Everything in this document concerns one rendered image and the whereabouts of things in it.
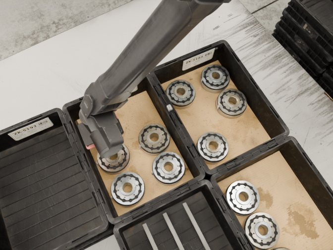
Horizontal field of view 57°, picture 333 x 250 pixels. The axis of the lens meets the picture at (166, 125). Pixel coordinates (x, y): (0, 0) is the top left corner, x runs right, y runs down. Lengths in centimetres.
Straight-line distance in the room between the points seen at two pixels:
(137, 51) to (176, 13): 11
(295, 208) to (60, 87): 97
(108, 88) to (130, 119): 45
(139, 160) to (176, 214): 20
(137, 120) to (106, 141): 37
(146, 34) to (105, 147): 29
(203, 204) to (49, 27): 186
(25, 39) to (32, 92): 116
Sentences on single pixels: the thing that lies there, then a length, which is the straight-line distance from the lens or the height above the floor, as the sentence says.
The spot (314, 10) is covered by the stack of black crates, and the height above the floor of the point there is 49.
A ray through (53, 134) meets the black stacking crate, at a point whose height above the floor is 83.
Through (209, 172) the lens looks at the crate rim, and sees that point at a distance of 89.
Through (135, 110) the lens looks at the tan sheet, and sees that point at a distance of 106.
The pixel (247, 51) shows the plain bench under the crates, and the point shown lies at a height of 70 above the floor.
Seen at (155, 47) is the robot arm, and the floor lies 139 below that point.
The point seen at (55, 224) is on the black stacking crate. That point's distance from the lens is 100.
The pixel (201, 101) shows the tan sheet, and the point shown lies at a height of 83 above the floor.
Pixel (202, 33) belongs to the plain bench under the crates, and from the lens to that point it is 142.
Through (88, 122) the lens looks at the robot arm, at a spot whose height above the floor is 114.
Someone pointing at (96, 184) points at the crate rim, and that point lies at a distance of 89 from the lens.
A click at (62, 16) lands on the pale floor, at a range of 251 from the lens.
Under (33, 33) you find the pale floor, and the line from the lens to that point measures 247.
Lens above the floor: 178
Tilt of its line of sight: 67 degrees down
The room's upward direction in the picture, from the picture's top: 5 degrees clockwise
